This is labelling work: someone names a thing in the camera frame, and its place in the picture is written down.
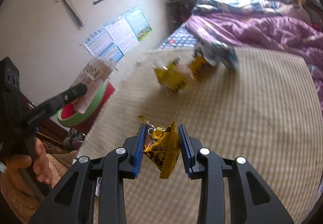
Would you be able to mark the purple quilt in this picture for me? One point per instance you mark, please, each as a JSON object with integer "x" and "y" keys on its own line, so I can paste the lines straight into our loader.
{"x": 279, "y": 33}

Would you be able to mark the yellow brown candy wrapper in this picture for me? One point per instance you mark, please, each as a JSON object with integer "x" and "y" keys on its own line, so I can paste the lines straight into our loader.
{"x": 161, "y": 146}

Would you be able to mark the dark side table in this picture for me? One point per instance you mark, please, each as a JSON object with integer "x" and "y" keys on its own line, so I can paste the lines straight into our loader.
{"x": 179, "y": 11}

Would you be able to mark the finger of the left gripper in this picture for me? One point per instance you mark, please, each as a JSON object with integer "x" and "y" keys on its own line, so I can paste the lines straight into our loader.
{"x": 66, "y": 97}

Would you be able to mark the dark hanging wall bracket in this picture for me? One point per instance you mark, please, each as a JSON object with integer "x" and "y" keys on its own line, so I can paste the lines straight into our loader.
{"x": 72, "y": 10}

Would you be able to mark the blue educational wall posters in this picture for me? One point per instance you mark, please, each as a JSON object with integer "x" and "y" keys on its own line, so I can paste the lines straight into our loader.
{"x": 119, "y": 36}

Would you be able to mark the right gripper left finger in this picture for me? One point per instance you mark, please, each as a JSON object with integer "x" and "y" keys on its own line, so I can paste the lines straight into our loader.
{"x": 72, "y": 198}

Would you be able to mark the left hand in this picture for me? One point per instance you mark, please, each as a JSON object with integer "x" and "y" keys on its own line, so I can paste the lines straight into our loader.
{"x": 40, "y": 167}

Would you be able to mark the white strawberry milk carton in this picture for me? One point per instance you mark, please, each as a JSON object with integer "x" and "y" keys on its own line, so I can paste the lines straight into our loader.
{"x": 93, "y": 75}

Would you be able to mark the grey blue crumpled wrapper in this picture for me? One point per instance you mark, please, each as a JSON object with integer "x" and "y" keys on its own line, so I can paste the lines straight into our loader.
{"x": 217, "y": 52}

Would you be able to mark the blue patchwork blanket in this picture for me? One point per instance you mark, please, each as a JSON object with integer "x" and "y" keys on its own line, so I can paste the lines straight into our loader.
{"x": 238, "y": 7}

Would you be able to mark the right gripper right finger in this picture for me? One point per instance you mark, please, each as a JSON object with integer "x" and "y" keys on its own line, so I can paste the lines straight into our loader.
{"x": 251, "y": 198}

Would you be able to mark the blue plaid bed sheet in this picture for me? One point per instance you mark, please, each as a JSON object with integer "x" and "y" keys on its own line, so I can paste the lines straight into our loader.
{"x": 180, "y": 38}

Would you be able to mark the yellow snack wrapper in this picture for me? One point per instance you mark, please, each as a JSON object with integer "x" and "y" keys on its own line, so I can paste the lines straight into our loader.
{"x": 173, "y": 76}
{"x": 199, "y": 67}

